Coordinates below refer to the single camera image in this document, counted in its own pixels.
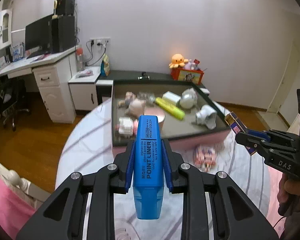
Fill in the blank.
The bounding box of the dark blue gold lipstick box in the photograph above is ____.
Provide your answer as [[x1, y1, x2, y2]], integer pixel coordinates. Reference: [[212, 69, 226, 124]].
[[225, 112, 256, 156]]

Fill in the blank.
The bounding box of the pink pig doll figure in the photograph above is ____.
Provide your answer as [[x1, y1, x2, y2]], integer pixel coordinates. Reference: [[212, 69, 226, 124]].
[[117, 92, 146, 118]]

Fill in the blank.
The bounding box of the person's right hand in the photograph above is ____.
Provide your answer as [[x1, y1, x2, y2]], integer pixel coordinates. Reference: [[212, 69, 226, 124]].
[[277, 173, 300, 216]]

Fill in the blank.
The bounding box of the white silver rabbit figure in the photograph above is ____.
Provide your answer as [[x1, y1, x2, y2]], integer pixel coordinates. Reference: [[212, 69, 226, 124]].
[[179, 88, 198, 109]]

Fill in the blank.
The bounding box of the pink building block toy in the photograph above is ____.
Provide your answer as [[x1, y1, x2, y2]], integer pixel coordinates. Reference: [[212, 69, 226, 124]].
[[193, 145, 217, 172]]

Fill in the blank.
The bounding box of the orange-lid water bottle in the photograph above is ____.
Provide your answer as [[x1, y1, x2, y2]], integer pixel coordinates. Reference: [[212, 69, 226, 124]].
[[76, 47, 85, 72]]

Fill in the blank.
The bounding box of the white power adapter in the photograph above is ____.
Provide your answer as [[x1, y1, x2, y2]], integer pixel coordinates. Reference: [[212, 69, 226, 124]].
[[162, 91, 181, 106]]

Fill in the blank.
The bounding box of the white glass-door cabinet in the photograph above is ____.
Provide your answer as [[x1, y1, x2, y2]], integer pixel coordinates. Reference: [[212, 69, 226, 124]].
[[0, 9, 12, 50]]

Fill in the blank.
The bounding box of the white door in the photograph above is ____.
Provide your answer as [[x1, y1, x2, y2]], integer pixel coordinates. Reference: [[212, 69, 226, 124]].
[[267, 40, 300, 124]]

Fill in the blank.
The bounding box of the orange octopus plush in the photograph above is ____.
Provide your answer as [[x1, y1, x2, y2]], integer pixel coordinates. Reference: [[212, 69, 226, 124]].
[[169, 54, 189, 69]]

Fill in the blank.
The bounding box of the white desk with drawers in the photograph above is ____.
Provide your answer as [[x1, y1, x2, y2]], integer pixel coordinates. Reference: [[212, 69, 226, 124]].
[[0, 47, 77, 123]]

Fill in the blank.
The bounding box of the yellow highlighter marker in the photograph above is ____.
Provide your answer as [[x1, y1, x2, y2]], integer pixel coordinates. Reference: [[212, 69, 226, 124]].
[[155, 97, 185, 120]]

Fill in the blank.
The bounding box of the black computer monitor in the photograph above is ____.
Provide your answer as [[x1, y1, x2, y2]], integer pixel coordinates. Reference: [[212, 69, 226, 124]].
[[25, 14, 52, 58]]

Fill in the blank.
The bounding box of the wall power outlet strip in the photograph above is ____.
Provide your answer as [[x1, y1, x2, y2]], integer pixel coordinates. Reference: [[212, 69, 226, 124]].
[[89, 37, 111, 46]]

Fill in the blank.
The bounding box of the blue highlighter marker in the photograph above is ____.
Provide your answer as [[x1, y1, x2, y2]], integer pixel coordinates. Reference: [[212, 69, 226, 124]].
[[133, 115, 164, 220]]

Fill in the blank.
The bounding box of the small black device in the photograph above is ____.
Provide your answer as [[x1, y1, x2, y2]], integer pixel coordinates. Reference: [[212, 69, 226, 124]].
[[138, 72, 151, 80]]

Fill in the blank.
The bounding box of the yellow snack bag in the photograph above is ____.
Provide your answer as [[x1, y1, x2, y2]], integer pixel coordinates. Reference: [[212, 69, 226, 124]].
[[100, 54, 110, 76]]

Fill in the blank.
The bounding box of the black speaker box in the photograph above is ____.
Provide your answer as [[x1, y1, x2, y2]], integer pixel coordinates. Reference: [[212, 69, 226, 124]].
[[55, 0, 75, 16]]

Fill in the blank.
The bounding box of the black office chair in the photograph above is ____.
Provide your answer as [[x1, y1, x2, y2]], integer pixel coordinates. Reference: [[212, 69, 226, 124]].
[[0, 78, 31, 132]]

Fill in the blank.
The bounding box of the white small side cabinet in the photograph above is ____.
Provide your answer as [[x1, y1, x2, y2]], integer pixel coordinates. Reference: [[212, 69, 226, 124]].
[[68, 67, 100, 111]]

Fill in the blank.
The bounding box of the orange cartoon storage box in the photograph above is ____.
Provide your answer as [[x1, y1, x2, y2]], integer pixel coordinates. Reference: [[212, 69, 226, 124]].
[[171, 68, 204, 85]]

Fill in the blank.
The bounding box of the pink black-rimmed storage box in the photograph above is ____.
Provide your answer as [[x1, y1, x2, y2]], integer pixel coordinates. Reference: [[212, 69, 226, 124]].
[[111, 80, 230, 155]]

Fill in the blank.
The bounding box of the black computer tower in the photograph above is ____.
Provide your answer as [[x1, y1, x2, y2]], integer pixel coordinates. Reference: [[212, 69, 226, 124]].
[[50, 16, 76, 53]]

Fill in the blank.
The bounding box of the striped white bed sheet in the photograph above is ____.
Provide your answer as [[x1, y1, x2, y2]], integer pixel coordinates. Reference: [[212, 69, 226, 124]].
[[54, 97, 272, 240]]

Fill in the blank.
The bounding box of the white wall-plug night light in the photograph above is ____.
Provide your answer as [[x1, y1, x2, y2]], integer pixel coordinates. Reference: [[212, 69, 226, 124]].
[[191, 105, 217, 130]]

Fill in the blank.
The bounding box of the pink plush toy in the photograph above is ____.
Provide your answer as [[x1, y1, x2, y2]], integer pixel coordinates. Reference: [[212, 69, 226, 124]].
[[184, 60, 196, 70]]

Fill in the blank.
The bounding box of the white bed frame post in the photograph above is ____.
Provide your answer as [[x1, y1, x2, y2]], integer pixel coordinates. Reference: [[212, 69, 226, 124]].
[[0, 163, 51, 203]]

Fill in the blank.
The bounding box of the pink quilt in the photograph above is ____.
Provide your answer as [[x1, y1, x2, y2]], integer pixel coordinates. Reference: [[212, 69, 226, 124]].
[[0, 178, 36, 239]]

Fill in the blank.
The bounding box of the small clear glass bottle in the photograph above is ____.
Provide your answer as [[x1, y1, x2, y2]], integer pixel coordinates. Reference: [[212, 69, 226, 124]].
[[138, 92, 156, 104]]

